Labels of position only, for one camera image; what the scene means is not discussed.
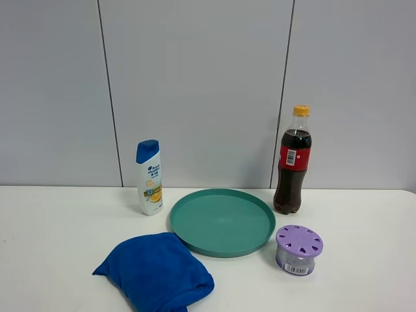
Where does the purple lid air freshener jar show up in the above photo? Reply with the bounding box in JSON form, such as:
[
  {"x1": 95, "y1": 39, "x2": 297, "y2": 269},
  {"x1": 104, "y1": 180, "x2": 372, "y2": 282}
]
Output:
[{"x1": 276, "y1": 225, "x2": 324, "y2": 276}]

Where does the white blue shampoo bottle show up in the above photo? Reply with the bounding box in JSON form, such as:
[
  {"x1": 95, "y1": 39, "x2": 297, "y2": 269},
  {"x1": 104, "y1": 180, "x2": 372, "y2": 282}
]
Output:
[{"x1": 136, "y1": 139, "x2": 163, "y2": 216}]

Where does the teal round plastic plate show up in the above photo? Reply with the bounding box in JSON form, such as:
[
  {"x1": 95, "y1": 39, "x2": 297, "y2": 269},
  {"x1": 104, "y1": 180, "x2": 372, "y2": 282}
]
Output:
[{"x1": 169, "y1": 188, "x2": 276, "y2": 258}]

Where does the cola bottle with yellow cap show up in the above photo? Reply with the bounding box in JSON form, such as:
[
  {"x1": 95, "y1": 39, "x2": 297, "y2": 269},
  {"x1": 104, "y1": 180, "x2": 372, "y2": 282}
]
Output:
[{"x1": 274, "y1": 105, "x2": 312, "y2": 215}]

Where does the blue folded towel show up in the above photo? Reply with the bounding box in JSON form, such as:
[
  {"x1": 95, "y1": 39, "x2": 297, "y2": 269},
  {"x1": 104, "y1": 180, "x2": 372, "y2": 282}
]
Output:
[{"x1": 93, "y1": 232, "x2": 215, "y2": 311}]

